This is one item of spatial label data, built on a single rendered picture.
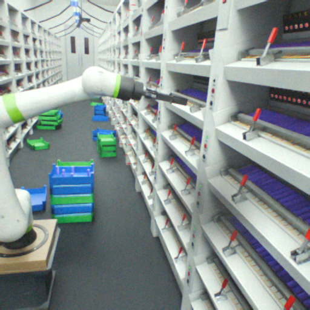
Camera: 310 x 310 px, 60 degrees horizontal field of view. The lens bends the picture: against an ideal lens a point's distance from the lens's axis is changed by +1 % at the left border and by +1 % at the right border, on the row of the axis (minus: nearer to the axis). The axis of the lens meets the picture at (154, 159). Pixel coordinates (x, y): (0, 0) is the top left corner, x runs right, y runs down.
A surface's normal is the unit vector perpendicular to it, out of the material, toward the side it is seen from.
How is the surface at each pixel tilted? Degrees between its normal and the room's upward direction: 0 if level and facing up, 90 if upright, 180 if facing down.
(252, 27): 90
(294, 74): 110
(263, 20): 90
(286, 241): 20
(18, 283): 90
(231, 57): 90
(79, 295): 0
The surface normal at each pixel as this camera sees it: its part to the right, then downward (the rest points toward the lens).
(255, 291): -0.27, -0.87
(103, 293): 0.06, -0.94
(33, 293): 0.18, 0.35
